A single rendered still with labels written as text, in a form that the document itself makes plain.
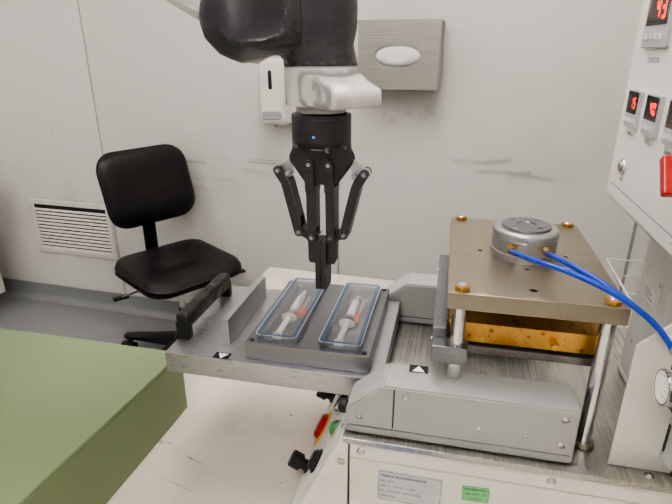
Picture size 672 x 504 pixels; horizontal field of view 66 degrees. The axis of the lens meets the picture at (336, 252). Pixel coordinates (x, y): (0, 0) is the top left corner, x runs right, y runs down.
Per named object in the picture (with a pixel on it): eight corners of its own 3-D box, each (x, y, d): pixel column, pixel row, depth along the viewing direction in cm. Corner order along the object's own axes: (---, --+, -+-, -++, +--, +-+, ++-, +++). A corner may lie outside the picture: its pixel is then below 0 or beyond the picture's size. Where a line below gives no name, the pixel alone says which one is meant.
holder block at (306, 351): (388, 303, 84) (389, 288, 83) (369, 374, 66) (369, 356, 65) (290, 293, 87) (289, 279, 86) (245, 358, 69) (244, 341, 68)
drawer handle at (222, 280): (232, 294, 87) (230, 272, 85) (190, 340, 73) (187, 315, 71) (221, 293, 87) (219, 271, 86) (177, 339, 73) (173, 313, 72)
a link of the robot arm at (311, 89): (297, 63, 68) (298, 107, 70) (261, 67, 56) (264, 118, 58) (392, 64, 65) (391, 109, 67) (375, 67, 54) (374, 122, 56)
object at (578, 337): (567, 290, 77) (578, 229, 73) (605, 376, 57) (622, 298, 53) (448, 279, 80) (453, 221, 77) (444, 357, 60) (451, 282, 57)
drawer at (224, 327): (399, 322, 86) (401, 278, 83) (381, 405, 66) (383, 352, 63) (231, 304, 92) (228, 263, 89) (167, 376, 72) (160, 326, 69)
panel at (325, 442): (335, 388, 98) (379, 312, 90) (287, 519, 71) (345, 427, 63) (326, 383, 98) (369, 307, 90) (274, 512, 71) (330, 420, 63)
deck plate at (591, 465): (668, 336, 83) (669, 331, 83) (795, 513, 52) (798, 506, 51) (382, 307, 93) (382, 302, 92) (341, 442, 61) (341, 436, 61)
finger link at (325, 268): (325, 235, 72) (331, 235, 72) (326, 281, 75) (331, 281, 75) (320, 242, 70) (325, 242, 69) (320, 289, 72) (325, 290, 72)
